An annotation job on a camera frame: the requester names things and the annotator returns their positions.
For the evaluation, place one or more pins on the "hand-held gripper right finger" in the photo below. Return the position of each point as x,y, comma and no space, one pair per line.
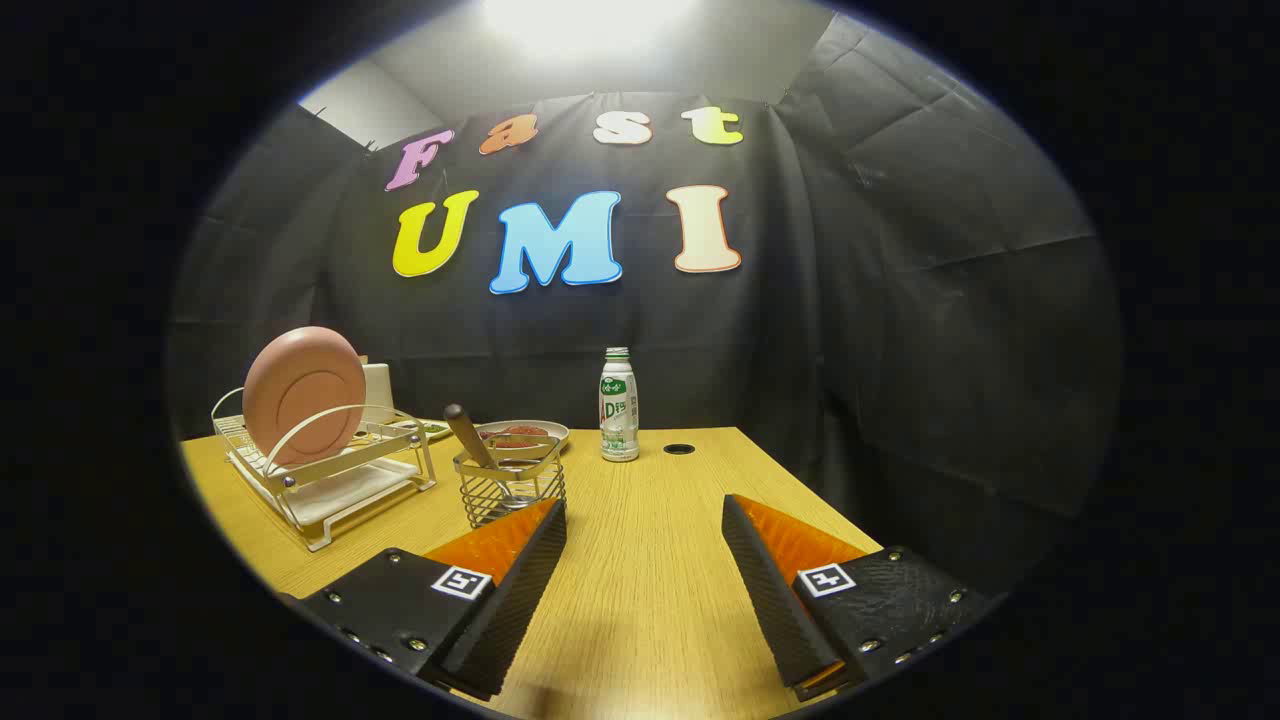
765,590

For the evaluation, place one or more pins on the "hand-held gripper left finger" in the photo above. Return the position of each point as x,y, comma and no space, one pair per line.
525,590

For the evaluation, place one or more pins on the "pink plate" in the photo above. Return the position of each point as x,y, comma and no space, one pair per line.
300,390

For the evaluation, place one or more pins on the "beige round plate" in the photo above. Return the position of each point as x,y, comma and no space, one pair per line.
553,432

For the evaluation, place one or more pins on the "brown meat piece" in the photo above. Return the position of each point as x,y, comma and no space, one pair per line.
528,431
510,443

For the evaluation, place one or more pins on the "white divided bean tray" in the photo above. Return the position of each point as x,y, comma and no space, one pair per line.
435,431

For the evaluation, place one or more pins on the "white drink bottle green cap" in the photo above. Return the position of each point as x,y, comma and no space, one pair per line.
618,410

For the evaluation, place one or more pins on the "white toaster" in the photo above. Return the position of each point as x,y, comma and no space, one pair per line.
378,390

